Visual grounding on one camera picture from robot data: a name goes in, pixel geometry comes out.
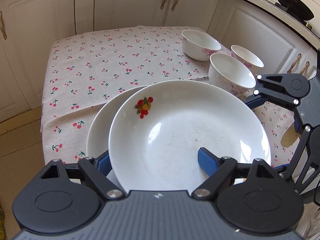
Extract white bowl with pink flowers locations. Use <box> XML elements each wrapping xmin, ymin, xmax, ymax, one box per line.
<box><xmin>208</xmin><ymin>53</ymin><xmax>257</xmax><ymax>96</ymax></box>
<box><xmin>230</xmin><ymin>44</ymin><xmax>265</xmax><ymax>75</ymax></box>
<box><xmin>181</xmin><ymin>29</ymin><xmax>222</xmax><ymax>61</ymax></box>

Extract black wok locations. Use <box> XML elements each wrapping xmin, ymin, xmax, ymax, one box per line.
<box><xmin>274</xmin><ymin>0</ymin><xmax>314</xmax><ymax>22</ymax></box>

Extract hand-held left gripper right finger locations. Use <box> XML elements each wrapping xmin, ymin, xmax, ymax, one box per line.
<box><xmin>191</xmin><ymin>147</ymin><xmax>287</xmax><ymax>201</ymax></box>

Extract white plate with fruit print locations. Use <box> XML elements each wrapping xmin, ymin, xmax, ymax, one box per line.
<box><xmin>86</xmin><ymin>85</ymin><xmax>148</xmax><ymax>178</ymax></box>
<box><xmin>108</xmin><ymin>80</ymin><xmax>272</xmax><ymax>190</ymax></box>

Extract white kitchen cabinets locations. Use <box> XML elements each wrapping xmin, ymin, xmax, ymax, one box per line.
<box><xmin>0</xmin><ymin>0</ymin><xmax>320</xmax><ymax>120</ymax></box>

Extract gas stove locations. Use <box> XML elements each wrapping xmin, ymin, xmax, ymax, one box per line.
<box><xmin>275</xmin><ymin>2</ymin><xmax>320</xmax><ymax>38</ymax></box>

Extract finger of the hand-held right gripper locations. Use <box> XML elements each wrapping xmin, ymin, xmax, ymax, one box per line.
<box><xmin>244</xmin><ymin>73</ymin><xmax>300</xmax><ymax>108</ymax></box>
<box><xmin>272</xmin><ymin>126</ymin><xmax>320</xmax><ymax>195</ymax></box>

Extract cherry print tablecloth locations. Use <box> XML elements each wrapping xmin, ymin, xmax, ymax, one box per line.
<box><xmin>40</xmin><ymin>25</ymin><xmax>300</xmax><ymax>170</ymax></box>

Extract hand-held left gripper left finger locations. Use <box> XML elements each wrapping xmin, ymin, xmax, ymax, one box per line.
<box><xmin>37</xmin><ymin>152</ymin><xmax>127</xmax><ymax>201</ymax></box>

